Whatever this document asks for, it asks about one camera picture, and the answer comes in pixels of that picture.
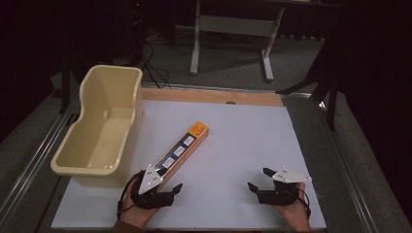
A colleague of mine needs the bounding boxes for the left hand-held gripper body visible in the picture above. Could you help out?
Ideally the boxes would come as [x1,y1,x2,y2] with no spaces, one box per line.
[130,163,176,210]

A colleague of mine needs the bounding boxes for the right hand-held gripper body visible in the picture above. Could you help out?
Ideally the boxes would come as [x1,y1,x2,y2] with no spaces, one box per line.
[257,166,313,207]

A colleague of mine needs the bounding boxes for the long orange box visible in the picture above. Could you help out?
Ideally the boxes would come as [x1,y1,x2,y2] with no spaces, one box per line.
[152,120,210,192]

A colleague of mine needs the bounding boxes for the person's left hand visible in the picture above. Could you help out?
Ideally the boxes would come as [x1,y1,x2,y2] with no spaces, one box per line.
[120,179,160,229]

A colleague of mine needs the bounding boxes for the person's right hand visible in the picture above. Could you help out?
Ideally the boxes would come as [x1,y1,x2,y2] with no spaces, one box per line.
[271,182,312,233]

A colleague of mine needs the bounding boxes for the cream plastic tub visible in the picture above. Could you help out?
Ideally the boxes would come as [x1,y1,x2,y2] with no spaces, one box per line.
[51,64,144,189]

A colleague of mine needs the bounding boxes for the wooden board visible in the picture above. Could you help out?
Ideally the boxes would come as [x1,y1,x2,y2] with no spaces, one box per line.
[141,87,285,108]

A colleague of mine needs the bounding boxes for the black tripod stand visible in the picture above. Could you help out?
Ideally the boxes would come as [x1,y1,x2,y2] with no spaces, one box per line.
[276,38,340,132]

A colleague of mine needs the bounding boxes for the dark device with red light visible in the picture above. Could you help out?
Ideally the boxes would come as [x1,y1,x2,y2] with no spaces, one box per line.
[128,0,146,64]

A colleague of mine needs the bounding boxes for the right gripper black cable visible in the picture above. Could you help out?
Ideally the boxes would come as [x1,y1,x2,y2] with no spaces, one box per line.
[291,187,313,218]

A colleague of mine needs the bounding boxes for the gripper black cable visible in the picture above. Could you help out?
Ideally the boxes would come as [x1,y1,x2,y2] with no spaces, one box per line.
[291,187,313,218]
[117,169,146,221]

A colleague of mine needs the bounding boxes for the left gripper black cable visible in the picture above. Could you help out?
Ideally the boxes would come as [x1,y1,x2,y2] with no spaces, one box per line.
[117,169,146,221]

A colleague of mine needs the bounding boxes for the metal frame rail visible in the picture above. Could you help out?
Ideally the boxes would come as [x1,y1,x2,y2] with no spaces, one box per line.
[141,82,313,98]
[0,92,81,224]
[315,98,382,233]

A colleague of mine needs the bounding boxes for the black floor cables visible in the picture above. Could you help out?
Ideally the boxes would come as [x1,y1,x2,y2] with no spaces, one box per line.
[138,40,173,90]

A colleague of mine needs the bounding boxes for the white metal desk frame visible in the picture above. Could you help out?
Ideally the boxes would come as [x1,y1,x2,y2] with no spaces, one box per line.
[189,0,287,83]

